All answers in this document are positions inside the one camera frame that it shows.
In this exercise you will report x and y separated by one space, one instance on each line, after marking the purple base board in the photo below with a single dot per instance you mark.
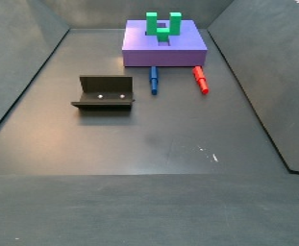
183 51

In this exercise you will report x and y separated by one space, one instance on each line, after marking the red peg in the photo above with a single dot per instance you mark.
200 79

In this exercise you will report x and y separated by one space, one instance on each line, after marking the blue peg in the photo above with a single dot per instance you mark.
154 80

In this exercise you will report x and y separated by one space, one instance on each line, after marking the black angle bracket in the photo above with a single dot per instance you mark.
106 92

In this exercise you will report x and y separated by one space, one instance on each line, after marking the green U-shaped block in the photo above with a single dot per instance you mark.
163 32

